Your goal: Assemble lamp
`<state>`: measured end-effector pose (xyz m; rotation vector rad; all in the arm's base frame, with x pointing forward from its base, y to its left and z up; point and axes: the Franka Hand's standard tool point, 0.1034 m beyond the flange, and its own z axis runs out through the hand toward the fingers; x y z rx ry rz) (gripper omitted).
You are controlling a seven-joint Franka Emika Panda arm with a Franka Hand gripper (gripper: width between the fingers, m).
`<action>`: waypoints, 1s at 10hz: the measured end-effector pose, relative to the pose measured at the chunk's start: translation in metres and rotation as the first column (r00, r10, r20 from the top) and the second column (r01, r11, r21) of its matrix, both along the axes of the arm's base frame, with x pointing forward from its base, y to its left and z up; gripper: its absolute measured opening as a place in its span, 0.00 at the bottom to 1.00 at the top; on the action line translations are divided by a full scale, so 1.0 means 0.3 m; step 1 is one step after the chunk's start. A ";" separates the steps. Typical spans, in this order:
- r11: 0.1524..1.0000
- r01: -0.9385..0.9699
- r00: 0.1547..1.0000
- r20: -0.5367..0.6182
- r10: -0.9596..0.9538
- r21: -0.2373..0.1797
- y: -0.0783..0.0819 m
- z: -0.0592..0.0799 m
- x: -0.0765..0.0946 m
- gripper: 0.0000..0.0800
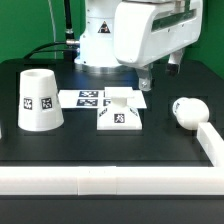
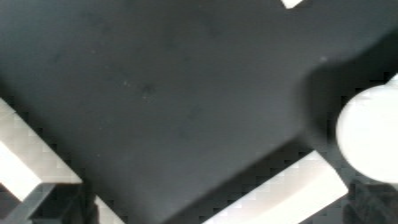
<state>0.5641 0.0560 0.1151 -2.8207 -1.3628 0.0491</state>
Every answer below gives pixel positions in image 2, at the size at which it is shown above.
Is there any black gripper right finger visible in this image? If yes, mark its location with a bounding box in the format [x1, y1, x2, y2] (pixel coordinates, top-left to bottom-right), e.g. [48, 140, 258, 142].
[345, 180, 398, 224]

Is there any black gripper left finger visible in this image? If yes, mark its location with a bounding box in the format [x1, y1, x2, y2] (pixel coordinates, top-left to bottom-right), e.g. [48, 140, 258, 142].
[2, 183, 96, 224]

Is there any white lamp bulb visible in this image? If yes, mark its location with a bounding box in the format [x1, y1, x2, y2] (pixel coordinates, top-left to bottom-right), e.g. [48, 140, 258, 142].
[336, 74, 398, 185]

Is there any white front wall rail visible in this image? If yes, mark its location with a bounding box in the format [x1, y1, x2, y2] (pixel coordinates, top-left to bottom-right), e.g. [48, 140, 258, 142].
[0, 99, 125, 224]

